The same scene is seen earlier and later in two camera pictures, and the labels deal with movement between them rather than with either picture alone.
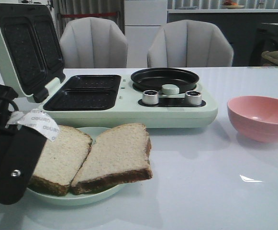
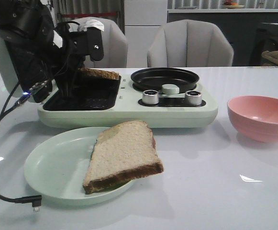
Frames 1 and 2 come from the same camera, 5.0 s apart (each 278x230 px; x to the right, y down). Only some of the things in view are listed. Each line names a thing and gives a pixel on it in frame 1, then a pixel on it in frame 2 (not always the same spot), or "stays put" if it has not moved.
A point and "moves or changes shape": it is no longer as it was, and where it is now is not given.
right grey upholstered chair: x=189 y=43 stays put
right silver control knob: x=193 y=97 stays put
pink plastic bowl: x=261 y=119 stays put
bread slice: x=61 y=161 → x=110 y=74
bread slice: x=119 y=155 moves or changes shape
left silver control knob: x=150 y=97 stays put
